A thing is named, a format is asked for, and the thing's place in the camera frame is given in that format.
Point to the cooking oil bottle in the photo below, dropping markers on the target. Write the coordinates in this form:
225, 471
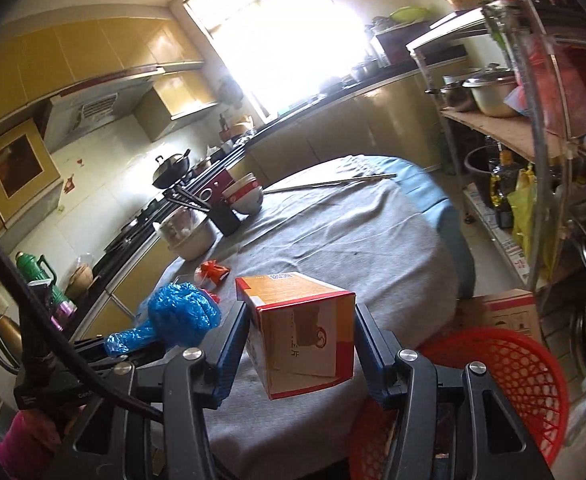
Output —
503, 180

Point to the blue plastic bag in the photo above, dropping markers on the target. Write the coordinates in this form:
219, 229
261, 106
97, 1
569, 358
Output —
183, 310

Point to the black bucket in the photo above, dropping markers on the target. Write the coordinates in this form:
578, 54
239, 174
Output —
475, 175

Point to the metal storage rack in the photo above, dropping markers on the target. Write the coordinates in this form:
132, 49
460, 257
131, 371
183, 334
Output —
548, 125

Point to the grey tablecloth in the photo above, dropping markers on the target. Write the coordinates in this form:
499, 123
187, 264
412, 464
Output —
348, 230

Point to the orange and red cardboard box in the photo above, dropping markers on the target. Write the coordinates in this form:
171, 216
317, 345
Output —
298, 330

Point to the brown clay pot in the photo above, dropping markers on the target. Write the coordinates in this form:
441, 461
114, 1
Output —
79, 282

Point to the metal chopstick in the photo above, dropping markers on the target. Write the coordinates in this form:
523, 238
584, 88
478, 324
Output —
293, 189
353, 181

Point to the steel pot with lid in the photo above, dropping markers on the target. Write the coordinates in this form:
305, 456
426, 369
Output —
490, 95

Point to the yellow wall cabinets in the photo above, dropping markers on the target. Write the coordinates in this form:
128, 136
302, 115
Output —
73, 50

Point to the cardboard box with red print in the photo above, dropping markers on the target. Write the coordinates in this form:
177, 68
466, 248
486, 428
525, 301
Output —
503, 310

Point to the person's left forearm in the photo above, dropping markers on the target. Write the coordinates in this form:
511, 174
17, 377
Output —
18, 445

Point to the maroon appliance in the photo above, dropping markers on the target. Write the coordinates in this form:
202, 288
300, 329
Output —
215, 187

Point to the yellow plastic bag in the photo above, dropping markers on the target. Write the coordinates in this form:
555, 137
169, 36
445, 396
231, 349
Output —
525, 215

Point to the metal kettle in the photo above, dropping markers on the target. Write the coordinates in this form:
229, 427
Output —
5, 342

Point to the red and white bowl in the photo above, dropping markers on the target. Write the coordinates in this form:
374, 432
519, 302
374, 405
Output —
240, 182
248, 202

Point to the cardboard shelf board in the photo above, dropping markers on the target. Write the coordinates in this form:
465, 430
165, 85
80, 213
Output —
503, 132

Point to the metal bowl with plastic bag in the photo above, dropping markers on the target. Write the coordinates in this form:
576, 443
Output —
188, 237

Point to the range hood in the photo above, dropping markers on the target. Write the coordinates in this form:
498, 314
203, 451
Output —
88, 115

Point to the window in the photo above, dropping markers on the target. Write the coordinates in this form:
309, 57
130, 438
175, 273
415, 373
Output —
278, 35

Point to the newspaper shelf liner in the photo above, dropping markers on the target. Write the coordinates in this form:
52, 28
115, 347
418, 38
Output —
503, 245

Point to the dark pot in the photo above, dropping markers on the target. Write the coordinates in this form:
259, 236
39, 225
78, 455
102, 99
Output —
450, 95

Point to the black wok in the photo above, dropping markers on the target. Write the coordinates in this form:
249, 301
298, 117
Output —
170, 170

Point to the green thermos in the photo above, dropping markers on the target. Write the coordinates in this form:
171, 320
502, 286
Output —
30, 267

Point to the yellow framed cabinet door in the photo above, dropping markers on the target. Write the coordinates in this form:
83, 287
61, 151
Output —
18, 170

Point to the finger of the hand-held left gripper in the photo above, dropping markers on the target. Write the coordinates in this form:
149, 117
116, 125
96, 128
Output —
88, 347

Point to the red and white candy wrapper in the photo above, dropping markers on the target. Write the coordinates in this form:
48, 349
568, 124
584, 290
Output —
215, 274

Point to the red plastic bags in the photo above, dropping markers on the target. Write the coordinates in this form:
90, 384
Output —
578, 85

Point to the green plate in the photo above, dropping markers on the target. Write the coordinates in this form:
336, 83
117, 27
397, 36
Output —
408, 13

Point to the blue tablecloth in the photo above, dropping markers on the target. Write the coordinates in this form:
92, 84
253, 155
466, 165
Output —
433, 195

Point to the gas stove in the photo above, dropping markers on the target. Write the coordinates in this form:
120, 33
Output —
133, 227

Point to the red plastic mesh basket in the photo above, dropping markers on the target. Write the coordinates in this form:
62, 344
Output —
513, 385

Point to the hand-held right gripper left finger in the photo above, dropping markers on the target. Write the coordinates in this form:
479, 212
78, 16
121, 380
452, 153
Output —
230, 345

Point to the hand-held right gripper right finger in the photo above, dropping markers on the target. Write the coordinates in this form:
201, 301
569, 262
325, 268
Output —
370, 355

